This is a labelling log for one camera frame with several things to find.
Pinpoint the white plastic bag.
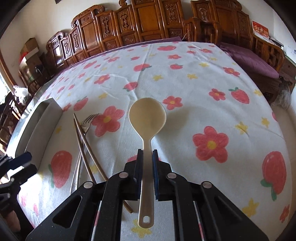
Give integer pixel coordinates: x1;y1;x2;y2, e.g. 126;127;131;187
13;85;32;105

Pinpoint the cardboard boxes stack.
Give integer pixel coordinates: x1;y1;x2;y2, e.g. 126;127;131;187
19;38;42;79

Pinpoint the carved wooden armchair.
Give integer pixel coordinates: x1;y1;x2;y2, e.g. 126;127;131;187
191;1;285;79

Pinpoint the carved wooden sofa bench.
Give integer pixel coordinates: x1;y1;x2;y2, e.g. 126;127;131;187
46;0;184;72

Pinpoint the dark brown chopstick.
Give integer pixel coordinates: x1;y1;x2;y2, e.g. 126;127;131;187
73;119;134;214
73;114;108;181

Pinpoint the grey metal utensil box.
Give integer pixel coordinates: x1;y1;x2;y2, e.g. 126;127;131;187
13;98;63;157

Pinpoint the large cream plastic ladle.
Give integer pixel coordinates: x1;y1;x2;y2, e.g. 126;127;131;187
128;98;167;228

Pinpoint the person's hand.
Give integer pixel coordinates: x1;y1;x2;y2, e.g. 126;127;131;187
4;211;21;232

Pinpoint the red paper box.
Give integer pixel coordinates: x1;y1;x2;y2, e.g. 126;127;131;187
251;20;269;41

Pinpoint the purple seat cushion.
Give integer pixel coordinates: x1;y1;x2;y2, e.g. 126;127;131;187
220;42;279;79

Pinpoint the grey plastic bag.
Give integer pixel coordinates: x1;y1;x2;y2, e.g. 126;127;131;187
272;81;292;109

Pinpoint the stainless steel fork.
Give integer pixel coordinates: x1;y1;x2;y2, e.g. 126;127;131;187
70;113;98;194

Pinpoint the floral strawberry tablecloth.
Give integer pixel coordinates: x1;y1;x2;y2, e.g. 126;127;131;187
18;42;292;240

